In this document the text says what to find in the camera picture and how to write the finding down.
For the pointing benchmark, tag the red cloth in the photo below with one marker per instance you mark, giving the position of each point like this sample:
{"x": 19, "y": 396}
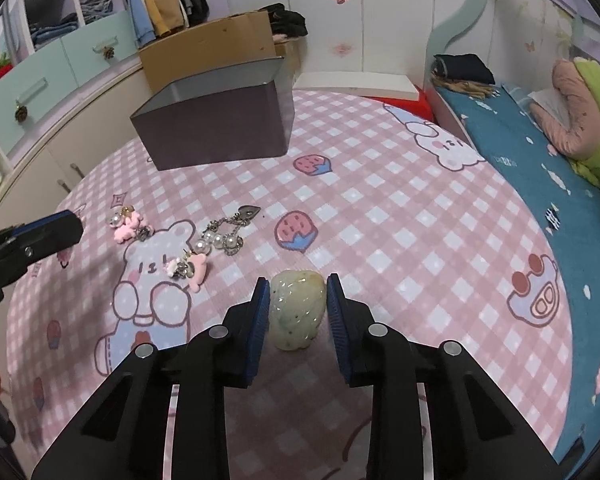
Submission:
{"x": 405, "y": 102}

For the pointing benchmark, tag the black folded clothes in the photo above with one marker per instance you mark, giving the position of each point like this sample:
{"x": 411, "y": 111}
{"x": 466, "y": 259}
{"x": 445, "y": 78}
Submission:
{"x": 287, "y": 20}

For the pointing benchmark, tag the pink flower wall sticker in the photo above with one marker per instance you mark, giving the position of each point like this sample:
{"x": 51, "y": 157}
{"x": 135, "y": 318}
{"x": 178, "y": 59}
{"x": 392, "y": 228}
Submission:
{"x": 342, "y": 49}

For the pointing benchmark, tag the white shelf cabinet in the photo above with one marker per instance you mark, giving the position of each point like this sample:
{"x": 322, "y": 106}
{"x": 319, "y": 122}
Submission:
{"x": 55, "y": 5}

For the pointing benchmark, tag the white flat board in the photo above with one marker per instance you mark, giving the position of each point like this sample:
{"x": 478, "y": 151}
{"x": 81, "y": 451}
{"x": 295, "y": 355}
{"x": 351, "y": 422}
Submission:
{"x": 355, "y": 85}

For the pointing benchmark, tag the pink and green pillows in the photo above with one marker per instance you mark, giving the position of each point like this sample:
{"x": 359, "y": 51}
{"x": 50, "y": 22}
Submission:
{"x": 580, "y": 110}

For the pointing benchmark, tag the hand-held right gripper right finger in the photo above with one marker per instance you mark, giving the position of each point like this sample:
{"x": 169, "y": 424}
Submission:
{"x": 336, "y": 322}

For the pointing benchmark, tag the pink bow pearl charm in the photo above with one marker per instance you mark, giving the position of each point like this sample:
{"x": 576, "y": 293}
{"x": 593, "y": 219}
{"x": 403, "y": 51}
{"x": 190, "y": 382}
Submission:
{"x": 126, "y": 225}

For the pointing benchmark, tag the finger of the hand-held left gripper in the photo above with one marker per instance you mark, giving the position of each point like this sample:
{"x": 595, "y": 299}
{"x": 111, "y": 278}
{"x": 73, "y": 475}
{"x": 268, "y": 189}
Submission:
{"x": 50, "y": 234}

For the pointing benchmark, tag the mint green headboard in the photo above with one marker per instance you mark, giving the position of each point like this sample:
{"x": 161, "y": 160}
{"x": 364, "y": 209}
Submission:
{"x": 460, "y": 25}

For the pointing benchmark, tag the dark folded clothes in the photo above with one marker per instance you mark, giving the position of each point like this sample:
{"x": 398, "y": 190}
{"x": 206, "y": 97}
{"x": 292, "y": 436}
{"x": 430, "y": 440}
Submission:
{"x": 465, "y": 67}

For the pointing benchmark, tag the pale yellow strawberry squishy toy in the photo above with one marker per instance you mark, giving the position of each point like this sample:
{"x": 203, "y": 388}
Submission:
{"x": 297, "y": 310}

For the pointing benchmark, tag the mint green drawer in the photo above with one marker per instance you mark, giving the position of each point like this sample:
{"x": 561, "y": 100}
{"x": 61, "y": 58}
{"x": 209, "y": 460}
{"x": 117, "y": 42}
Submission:
{"x": 10, "y": 115}
{"x": 95, "y": 45}
{"x": 45, "y": 67}

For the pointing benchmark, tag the bed with teal sheet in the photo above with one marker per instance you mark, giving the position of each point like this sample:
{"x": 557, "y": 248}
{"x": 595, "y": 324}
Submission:
{"x": 540, "y": 185}

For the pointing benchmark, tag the pink checked cartoon tablecloth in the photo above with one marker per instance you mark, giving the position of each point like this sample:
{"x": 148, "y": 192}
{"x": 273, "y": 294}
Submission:
{"x": 405, "y": 240}

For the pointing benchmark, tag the pink heart pearl charm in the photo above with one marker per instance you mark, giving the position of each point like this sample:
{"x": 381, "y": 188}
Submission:
{"x": 192, "y": 267}

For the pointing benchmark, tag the brown cardboard box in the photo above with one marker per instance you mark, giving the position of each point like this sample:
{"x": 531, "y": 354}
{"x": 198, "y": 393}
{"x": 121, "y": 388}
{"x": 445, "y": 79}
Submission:
{"x": 205, "y": 50}

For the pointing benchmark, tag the tan fringed scarf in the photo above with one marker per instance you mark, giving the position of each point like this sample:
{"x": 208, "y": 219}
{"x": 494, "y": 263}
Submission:
{"x": 467, "y": 87}

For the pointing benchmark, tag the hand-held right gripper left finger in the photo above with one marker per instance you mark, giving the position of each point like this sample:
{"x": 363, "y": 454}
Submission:
{"x": 260, "y": 322}

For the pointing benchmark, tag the purple grey tin box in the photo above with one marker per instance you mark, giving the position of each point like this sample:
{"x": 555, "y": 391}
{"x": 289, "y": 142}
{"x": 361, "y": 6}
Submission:
{"x": 215, "y": 130}

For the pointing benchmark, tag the folded blue jeans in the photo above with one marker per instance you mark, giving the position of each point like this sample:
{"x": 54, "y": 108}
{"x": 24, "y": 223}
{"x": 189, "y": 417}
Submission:
{"x": 55, "y": 27}
{"x": 95, "y": 5}

